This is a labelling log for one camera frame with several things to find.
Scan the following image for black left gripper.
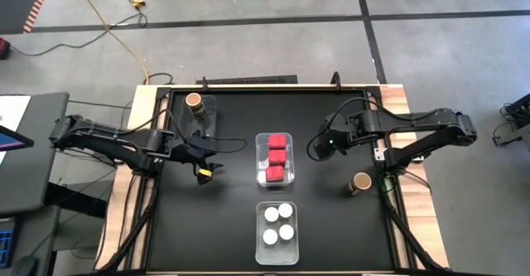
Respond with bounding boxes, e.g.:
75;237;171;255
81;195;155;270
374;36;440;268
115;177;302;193
171;132;224;186

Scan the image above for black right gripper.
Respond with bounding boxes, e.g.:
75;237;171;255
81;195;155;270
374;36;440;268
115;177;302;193
311;113;364;162

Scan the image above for red spice tin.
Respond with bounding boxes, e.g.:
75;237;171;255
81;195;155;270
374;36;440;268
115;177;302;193
267;149;288;166
267;134;287;151
265;165;286;184

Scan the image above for brown-lid spice jar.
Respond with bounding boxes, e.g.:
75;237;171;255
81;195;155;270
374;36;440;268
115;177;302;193
185;92;207;120
346;172;373;197

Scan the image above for smoky grey plastic bin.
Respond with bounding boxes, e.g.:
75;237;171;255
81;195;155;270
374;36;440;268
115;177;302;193
178;94;219;147

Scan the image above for clear plastic bin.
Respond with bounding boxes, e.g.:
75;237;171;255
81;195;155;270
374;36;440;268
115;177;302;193
254;133;296;188

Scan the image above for black ribbed floor strip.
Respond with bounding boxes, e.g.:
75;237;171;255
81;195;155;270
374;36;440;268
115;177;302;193
195;75;299;85

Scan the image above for white plastic bin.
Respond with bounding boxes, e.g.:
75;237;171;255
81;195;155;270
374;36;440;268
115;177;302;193
254;201;301;267

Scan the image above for black desk base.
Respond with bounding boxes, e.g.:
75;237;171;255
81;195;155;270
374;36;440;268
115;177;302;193
43;180;109;220

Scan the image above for grey side desk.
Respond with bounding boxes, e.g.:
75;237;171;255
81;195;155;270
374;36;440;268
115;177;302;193
0;92;70;215

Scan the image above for tablet with blue screen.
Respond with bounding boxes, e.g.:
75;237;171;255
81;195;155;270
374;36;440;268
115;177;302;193
0;124;36;153

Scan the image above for white paper sheet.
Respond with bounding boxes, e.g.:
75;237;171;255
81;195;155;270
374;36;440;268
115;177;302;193
0;94;32;165

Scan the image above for black computer mouse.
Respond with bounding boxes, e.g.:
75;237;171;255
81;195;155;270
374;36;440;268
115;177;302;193
11;254;41;276

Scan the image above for backlit keyboard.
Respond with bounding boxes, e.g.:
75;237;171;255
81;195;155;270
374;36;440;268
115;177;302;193
0;215;18;269

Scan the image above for red floor device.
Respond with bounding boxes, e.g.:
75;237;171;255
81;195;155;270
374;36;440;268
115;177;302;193
0;36;12;61

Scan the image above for black mat striped edge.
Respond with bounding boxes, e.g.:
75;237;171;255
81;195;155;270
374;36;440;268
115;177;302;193
0;0;54;35

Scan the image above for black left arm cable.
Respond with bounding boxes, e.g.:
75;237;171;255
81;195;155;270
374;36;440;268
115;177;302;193
123;109;248;155

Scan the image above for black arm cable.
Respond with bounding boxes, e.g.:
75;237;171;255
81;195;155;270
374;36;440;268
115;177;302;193
306;96;415;162
123;109;248;155

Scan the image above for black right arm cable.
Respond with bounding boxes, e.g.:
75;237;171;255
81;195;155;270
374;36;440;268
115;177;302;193
306;96;415;162

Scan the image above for black table frame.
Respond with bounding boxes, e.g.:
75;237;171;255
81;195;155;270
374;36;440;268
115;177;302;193
95;83;451;276

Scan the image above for black cable loop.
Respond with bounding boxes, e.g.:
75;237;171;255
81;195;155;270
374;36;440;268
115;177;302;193
142;72;175;85

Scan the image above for black desk cable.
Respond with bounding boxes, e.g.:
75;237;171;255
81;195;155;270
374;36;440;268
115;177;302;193
67;99;133;110

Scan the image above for black floor cable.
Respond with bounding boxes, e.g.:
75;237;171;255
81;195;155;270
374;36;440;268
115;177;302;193
8;11;149;57

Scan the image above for black equipment with cables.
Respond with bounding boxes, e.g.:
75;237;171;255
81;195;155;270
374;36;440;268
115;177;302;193
491;92;530;148

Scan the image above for long yellow extension cable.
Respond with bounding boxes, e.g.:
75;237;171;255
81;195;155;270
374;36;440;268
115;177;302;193
69;0;150;85

